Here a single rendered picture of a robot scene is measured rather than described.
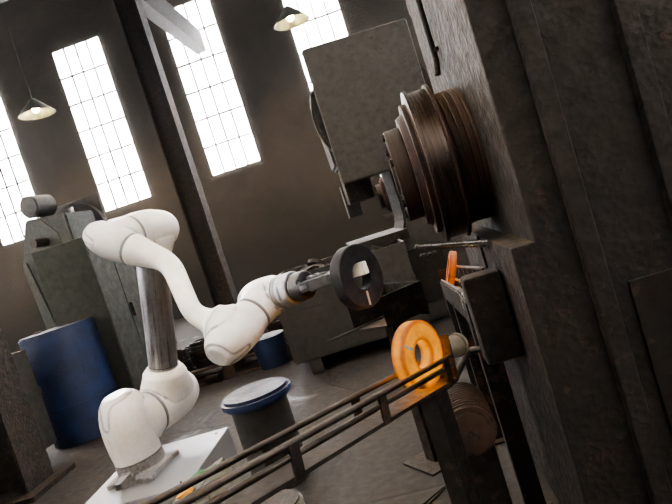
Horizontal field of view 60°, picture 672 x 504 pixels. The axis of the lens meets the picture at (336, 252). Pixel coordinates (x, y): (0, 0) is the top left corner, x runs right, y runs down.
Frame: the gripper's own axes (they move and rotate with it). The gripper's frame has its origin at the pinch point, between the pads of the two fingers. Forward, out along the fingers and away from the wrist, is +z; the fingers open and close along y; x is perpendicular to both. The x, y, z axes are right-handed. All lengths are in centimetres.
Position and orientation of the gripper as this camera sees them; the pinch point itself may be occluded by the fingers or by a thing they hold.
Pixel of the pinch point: (354, 270)
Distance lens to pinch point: 137.8
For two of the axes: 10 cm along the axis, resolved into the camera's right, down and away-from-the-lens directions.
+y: -6.2, 2.4, -7.5
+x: -3.4, -9.4, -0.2
